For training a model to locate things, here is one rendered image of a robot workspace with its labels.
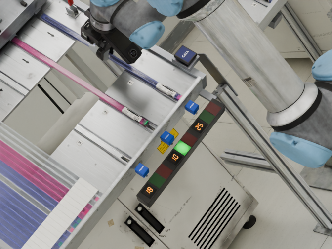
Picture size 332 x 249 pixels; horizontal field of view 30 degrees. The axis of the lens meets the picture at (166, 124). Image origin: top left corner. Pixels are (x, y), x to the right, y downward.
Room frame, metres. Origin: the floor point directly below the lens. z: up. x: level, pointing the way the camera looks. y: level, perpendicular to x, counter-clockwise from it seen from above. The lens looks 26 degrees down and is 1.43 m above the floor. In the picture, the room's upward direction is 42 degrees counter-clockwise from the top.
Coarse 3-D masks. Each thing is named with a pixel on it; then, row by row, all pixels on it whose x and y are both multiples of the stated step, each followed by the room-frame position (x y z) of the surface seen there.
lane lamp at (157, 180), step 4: (152, 176) 1.39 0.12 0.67; (156, 176) 1.39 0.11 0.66; (160, 176) 1.39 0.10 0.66; (148, 180) 1.39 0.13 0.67; (152, 180) 1.39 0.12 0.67; (156, 180) 1.38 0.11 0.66; (160, 180) 1.38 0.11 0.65; (164, 180) 1.38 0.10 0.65; (156, 184) 1.38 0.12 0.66; (160, 184) 1.37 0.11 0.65
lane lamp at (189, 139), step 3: (186, 132) 1.45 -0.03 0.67; (186, 135) 1.44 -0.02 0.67; (189, 135) 1.44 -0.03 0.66; (192, 135) 1.44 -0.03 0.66; (183, 138) 1.44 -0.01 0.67; (186, 138) 1.44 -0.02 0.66; (189, 138) 1.43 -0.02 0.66; (192, 138) 1.43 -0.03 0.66; (195, 138) 1.43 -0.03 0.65; (183, 141) 1.43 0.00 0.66; (186, 141) 1.43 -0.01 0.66; (189, 141) 1.43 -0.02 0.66; (192, 141) 1.42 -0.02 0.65; (195, 141) 1.42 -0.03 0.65; (189, 144) 1.42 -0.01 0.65; (192, 144) 1.42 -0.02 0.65
